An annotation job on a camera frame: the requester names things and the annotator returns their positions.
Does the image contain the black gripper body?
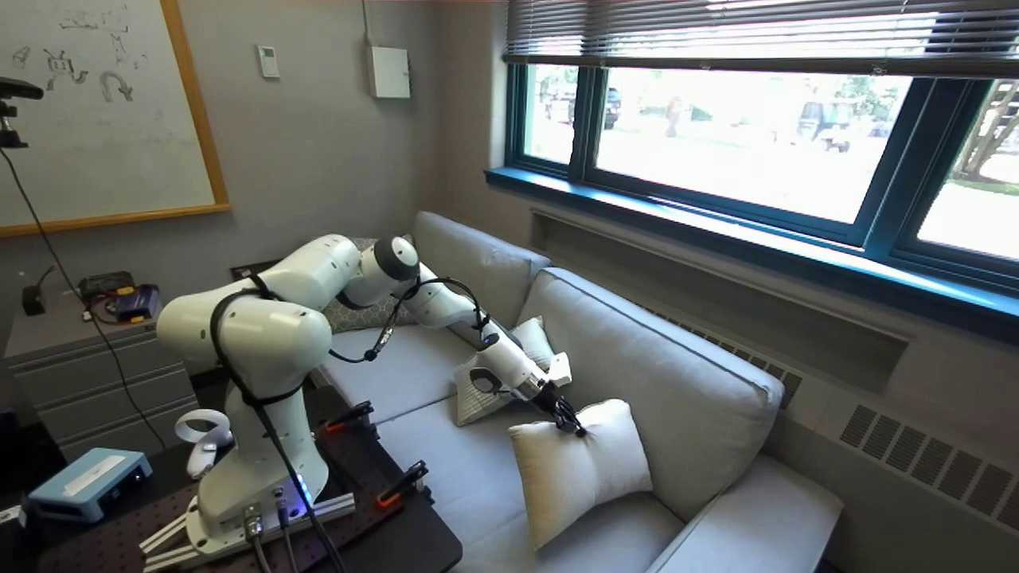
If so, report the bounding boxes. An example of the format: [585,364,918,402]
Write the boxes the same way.
[524,374,572,422]

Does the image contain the white pleated cushion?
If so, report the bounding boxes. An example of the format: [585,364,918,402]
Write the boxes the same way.
[451,314,575,429]
[506,395,655,554]

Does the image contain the grey fabric couch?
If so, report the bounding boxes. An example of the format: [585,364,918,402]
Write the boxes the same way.
[312,208,847,573]

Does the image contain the black orange clamp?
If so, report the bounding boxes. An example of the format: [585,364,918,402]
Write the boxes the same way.
[315,398,380,439]
[371,457,432,513]

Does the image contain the black robot table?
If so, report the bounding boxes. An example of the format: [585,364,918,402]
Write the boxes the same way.
[0,395,465,573]

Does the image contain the white VR controller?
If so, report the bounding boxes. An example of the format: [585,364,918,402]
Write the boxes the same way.
[173,406,235,479]

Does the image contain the teal framed window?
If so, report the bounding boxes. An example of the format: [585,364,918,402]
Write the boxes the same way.
[488,58,1019,328]

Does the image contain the dark window blinds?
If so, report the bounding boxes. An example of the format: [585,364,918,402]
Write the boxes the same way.
[503,0,1019,78]

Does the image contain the black blue orange gadget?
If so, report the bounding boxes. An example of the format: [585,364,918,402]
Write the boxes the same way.
[75,268,164,328]

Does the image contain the grey drawer cabinet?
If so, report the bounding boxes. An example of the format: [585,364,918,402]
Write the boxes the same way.
[3,297,205,461]

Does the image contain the light blue box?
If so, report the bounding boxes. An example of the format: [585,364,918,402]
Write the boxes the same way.
[24,443,156,526]

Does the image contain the small black device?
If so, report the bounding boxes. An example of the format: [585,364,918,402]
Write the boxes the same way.
[19,263,54,318]

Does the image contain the wood framed whiteboard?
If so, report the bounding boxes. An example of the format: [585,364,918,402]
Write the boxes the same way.
[0,0,235,242]

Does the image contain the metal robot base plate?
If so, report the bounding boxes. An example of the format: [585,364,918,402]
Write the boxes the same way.
[137,488,361,567]

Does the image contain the wall radiator vent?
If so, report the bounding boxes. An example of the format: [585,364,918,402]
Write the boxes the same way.
[678,322,1019,533]

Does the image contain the white wall box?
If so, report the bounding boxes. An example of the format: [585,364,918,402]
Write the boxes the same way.
[362,41,413,105]

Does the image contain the white wall thermostat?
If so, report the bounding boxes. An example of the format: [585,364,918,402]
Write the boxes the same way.
[250,41,283,82]

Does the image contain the black camera cable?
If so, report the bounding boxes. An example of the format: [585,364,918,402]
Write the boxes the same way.
[0,146,173,447]

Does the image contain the black camera on stand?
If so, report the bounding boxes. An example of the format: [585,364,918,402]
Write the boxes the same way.
[0,74,47,154]

